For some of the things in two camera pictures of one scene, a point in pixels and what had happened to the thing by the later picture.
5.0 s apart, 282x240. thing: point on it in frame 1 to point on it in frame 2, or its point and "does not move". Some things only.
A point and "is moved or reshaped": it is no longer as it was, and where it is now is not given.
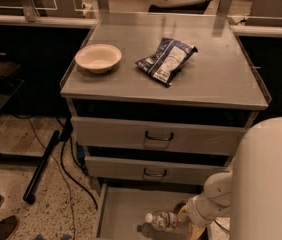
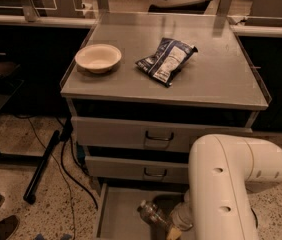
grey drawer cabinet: x=157 y=103 does not move
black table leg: x=30 y=193 does not move
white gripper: x=195 y=206 to x=182 y=217
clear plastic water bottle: x=165 y=220 is moved or reshaped
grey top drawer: x=103 y=133 does not move
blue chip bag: x=164 y=65 does not move
